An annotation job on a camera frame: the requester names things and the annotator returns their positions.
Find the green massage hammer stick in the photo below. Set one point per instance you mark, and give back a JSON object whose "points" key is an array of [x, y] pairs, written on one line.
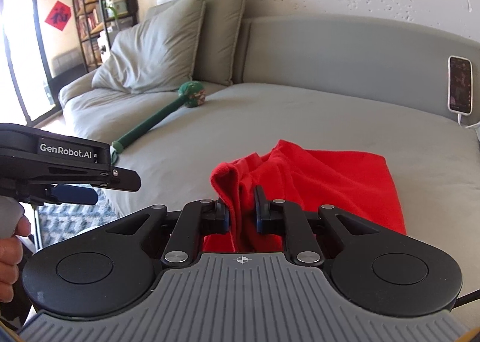
{"points": [[190, 94]]}

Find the grey sofa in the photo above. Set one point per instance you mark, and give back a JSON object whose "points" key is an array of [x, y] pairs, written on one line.
{"points": [[327, 83]]}

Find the black bookshelf with books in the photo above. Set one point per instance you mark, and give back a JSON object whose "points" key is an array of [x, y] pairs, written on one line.
{"points": [[97, 24]]}

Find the smartphone in white case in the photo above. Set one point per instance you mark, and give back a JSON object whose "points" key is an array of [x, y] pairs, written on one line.
{"points": [[460, 85]]}

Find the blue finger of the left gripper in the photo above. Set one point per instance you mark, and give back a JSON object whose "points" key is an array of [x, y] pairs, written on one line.
{"points": [[72, 194]]}

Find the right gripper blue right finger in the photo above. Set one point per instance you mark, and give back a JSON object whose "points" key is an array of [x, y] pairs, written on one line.
{"points": [[287, 220]]}

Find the red diamond wall decoration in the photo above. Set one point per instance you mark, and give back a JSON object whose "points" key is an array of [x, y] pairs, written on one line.
{"points": [[59, 16]]}

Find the grey back pillow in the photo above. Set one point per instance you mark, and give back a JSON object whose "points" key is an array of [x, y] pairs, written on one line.
{"points": [[218, 40]]}

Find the large grey front pillow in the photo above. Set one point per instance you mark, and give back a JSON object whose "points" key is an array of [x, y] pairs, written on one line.
{"points": [[156, 55]]}

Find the red sweatshirt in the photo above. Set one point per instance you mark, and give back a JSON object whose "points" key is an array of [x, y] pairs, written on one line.
{"points": [[358, 182]]}

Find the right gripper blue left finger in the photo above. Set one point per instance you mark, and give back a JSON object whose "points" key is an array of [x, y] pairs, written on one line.
{"points": [[197, 220]]}

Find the blue white patterned rug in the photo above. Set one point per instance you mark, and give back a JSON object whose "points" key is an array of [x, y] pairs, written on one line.
{"points": [[56, 223]]}

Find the person's left hand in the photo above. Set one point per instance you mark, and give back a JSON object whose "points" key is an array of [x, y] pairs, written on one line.
{"points": [[11, 253]]}

